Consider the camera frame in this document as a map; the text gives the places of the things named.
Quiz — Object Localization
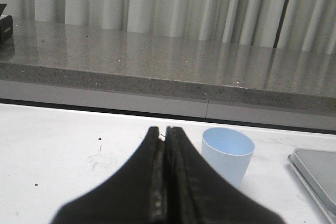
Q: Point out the white pleated curtain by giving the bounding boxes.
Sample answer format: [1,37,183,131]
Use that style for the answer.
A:
[1,0,335,55]

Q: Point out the grey stone counter ledge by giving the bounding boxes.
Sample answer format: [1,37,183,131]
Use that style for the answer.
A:
[1,20,335,131]

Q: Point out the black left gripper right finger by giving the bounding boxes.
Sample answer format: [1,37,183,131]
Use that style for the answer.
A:
[165,127,284,223]

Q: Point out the black device on counter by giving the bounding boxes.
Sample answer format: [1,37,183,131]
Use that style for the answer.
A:
[0,4,13,44]

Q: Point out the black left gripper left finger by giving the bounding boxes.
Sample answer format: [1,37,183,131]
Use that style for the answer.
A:
[52,127,166,223]

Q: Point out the silver digital kitchen scale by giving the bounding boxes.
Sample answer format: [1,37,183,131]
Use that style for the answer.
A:
[288,148,335,223]

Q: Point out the light blue plastic cup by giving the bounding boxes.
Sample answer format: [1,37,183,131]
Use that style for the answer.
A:
[201,127,255,187]

